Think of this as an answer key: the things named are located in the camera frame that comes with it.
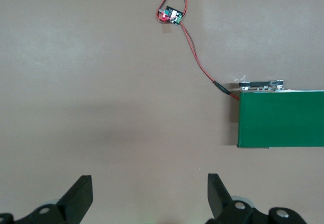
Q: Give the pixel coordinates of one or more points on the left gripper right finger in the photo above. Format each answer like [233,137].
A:
[217,196]

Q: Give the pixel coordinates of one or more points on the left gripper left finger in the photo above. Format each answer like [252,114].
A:
[76,198]

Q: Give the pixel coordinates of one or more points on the green conveyor belt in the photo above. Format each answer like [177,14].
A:
[281,117]

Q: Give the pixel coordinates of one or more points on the small black controller board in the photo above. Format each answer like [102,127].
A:
[171,16]

